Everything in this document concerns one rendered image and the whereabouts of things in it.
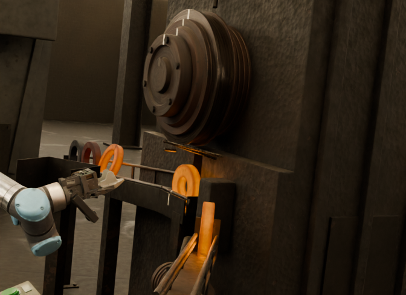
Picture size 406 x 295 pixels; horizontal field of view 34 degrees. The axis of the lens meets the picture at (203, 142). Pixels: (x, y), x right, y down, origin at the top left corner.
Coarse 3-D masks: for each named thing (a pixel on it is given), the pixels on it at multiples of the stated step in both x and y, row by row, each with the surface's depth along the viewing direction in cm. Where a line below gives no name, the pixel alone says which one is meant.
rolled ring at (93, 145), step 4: (88, 144) 312; (92, 144) 308; (96, 144) 309; (84, 148) 317; (88, 148) 314; (92, 148) 308; (96, 148) 307; (84, 152) 317; (88, 152) 317; (92, 152) 307; (96, 152) 306; (100, 152) 307; (84, 156) 317; (88, 156) 318; (92, 156) 307; (96, 156) 305; (100, 156) 306; (84, 160) 318; (88, 160) 319; (96, 160) 305; (96, 164) 305
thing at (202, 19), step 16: (176, 16) 234; (192, 16) 224; (208, 16) 223; (208, 32) 215; (224, 32) 217; (224, 48) 213; (224, 64) 211; (224, 80) 211; (224, 96) 213; (208, 112) 213; (224, 112) 216; (160, 128) 242; (208, 128) 218
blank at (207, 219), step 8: (208, 208) 180; (208, 216) 178; (208, 224) 177; (200, 232) 177; (208, 232) 176; (200, 240) 177; (208, 240) 177; (200, 248) 178; (208, 248) 178; (200, 256) 181
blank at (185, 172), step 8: (184, 168) 230; (192, 168) 228; (176, 176) 235; (184, 176) 230; (192, 176) 225; (176, 184) 234; (184, 184) 235; (192, 184) 225; (184, 192) 234; (192, 192) 225
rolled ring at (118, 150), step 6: (114, 144) 298; (108, 150) 301; (114, 150) 296; (120, 150) 294; (102, 156) 305; (108, 156) 303; (114, 156) 293; (120, 156) 292; (102, 162) 303; (108, 162) 304; (114, 162) 290; (120, 162) 291; (102, 168) 302; (114, 168) 290; (114, 174) 291
